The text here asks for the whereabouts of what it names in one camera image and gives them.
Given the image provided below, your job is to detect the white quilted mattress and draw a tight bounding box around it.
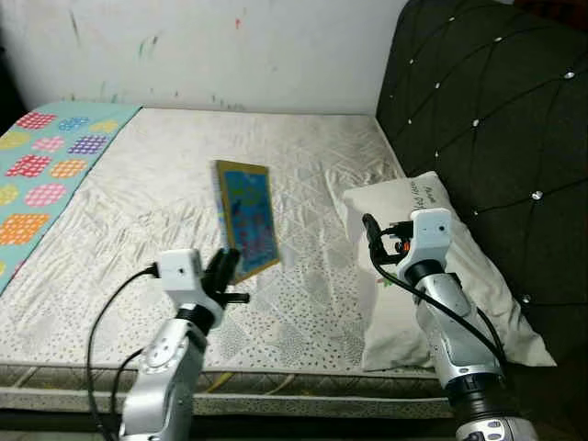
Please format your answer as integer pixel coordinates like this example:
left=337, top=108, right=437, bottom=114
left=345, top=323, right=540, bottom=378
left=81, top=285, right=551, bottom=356
left=0, top=105, right=545, bottom=416

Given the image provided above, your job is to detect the white pillow with tree print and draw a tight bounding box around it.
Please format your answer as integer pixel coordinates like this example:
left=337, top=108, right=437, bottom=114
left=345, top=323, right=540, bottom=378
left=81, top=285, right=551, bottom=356
left=341, top=171, right=558, bottom=374

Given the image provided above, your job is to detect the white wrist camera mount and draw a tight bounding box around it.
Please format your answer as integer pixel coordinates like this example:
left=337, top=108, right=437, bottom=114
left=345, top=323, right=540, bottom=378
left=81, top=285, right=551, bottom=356
left=408, top=208, right=455, bottom=271
left=151, top=249, right=206, bottom=311

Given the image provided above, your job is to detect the teal mat with colourful shapes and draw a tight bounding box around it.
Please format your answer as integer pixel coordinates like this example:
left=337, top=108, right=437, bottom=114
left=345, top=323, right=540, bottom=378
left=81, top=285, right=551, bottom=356
left=0, top=100, right=144, bottom=297

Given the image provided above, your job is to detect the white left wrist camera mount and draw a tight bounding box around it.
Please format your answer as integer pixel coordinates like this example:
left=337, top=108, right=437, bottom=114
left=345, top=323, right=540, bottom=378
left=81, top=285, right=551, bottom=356
left=151, top=249, right=206, bottom=311

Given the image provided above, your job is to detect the dark tufted headboard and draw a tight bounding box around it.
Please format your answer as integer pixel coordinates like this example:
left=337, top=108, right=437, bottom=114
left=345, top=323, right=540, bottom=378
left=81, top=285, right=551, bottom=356
left=376, top=0, right=588, bottom=315

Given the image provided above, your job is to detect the blue yellow-edged children's book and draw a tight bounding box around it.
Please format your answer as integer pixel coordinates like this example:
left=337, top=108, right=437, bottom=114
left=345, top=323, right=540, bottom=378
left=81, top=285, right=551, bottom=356
left=210, top=158, right=282, bottom=285

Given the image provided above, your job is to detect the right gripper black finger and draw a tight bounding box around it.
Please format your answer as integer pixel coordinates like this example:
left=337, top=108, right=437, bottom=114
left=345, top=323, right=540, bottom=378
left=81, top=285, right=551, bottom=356
left=360, top=212, right=383, bottom=268

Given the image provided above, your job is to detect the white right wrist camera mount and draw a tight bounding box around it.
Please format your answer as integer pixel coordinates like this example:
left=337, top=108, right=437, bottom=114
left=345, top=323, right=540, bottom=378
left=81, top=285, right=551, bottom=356
left=408, top=208, right=455, bottom=271

